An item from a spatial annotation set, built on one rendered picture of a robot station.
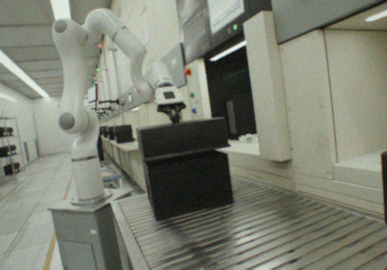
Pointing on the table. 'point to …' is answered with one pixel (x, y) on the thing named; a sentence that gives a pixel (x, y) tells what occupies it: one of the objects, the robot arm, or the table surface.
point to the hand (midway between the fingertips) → (174, 116)
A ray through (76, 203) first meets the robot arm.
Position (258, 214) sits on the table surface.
